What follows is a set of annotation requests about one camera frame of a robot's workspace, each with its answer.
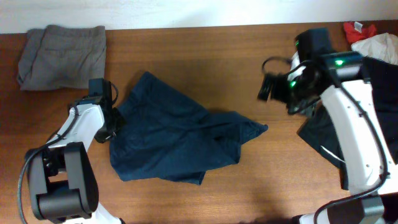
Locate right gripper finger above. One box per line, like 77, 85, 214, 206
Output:
287, 99, 320, 117
257, 73, 273, 101

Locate navy blue shorts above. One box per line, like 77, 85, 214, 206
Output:
109, 72, 268, 185

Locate black shorts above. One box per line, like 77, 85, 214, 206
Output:
363, 57, 397, 164

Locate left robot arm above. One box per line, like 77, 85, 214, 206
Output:
17, 96, 123, 223

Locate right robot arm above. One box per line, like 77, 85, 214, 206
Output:
258, 52, 397, 223

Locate black shirt white stripe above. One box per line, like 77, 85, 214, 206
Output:
297, 106, 348, 190

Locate red cloth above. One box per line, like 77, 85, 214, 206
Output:
343, 22, 377, 44

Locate folded grey shorts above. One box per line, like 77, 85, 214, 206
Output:
17, 25, 106, 91

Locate white cloth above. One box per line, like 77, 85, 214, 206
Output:
351, 33, 397, 65

